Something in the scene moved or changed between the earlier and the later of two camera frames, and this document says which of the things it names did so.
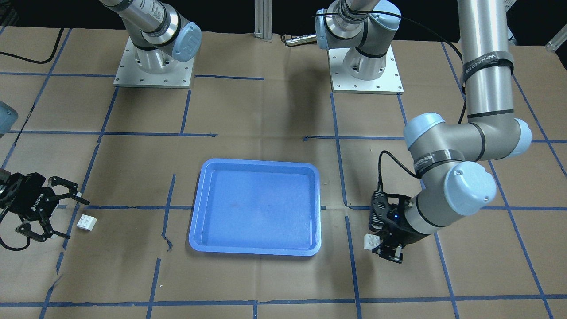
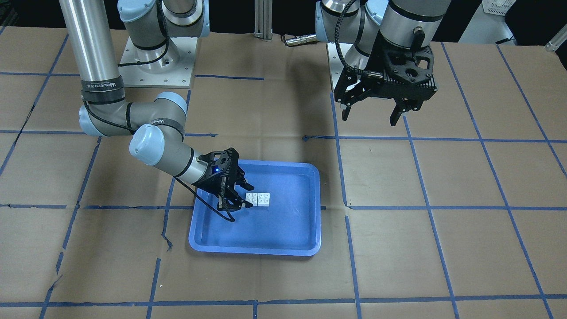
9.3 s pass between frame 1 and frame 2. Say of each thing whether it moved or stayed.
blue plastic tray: stayed
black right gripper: moved
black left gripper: moved
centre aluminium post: stayed
